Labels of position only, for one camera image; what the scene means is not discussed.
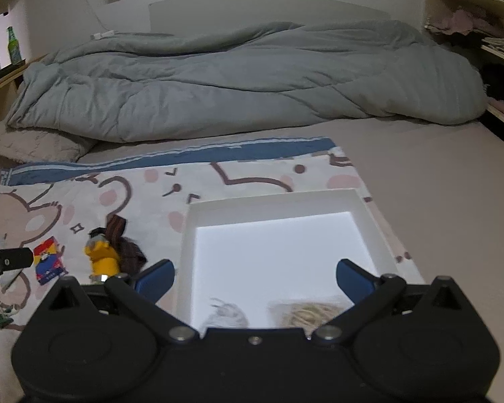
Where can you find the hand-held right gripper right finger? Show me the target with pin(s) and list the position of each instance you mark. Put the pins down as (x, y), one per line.
(353, 281)

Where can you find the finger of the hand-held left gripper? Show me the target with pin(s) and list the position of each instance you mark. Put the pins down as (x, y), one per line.
(19, 257)

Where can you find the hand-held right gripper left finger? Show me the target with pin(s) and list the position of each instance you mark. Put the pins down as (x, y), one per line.
(155, 280)

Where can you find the red and blue card box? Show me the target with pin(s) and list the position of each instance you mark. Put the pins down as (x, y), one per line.
(48, 262)

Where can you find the clear bag of rubber bands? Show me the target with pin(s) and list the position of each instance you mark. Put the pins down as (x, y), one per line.
(306, 312)

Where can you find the white cardboard box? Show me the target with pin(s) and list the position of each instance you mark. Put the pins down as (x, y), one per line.
(277, 252)

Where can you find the beige pillow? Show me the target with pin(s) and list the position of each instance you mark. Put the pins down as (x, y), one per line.
(38, 147)

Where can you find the printed cartoon blanket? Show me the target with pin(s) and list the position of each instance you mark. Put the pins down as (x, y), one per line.
(243, 176)

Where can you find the wooden bedside shelf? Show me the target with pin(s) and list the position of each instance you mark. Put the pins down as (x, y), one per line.
(4, 88)

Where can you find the black tray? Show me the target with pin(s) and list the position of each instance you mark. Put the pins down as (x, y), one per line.
(10, 68)

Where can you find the green glass bottle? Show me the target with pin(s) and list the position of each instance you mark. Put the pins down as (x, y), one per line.
(13, 46)

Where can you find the grey quilt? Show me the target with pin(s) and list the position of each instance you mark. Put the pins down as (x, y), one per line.
(235, 79)

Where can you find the white power plug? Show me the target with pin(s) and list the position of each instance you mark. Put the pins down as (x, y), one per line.
(103, 35)

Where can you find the dark clothes pile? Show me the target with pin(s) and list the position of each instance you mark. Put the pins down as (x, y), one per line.
(502, 82)

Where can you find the folded beige cloth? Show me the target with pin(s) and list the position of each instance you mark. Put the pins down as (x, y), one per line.
(502, 46)

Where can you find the pink clothes pile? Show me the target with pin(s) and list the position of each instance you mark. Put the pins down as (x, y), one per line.
(462, 21)

